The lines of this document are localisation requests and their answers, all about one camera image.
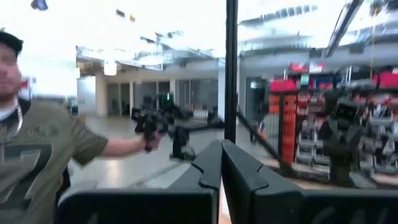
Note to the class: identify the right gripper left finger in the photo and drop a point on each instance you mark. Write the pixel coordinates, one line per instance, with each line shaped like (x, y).
(208, 174)

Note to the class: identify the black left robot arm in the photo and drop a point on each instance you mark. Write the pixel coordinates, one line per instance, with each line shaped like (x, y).
(342, 168)

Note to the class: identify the black aluminium table frame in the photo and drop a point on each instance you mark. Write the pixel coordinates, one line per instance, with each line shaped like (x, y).
(231, 62)

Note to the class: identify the person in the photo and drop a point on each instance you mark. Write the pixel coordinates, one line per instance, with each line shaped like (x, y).
(37, 149)

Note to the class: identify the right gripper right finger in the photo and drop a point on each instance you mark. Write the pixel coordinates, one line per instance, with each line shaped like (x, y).
(245, 186)

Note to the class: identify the person's hand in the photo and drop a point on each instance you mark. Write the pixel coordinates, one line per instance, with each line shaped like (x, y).
(154, 141)

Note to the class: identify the red parts bin shelf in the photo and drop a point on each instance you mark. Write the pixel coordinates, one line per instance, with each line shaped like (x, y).
(289, 124)

